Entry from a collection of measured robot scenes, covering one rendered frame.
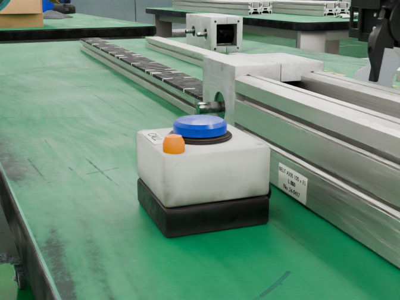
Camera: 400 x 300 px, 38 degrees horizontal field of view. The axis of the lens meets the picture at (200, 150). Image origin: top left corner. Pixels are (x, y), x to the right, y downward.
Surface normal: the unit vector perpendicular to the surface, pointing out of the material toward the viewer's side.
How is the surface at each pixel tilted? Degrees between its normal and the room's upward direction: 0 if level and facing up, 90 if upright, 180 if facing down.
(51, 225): 0
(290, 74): 90
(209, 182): 90
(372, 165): 90
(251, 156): 90
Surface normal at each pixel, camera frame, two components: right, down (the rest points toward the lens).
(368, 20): -0.94, 0.09
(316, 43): 0.40, 0.25
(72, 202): 0.00, -0.96
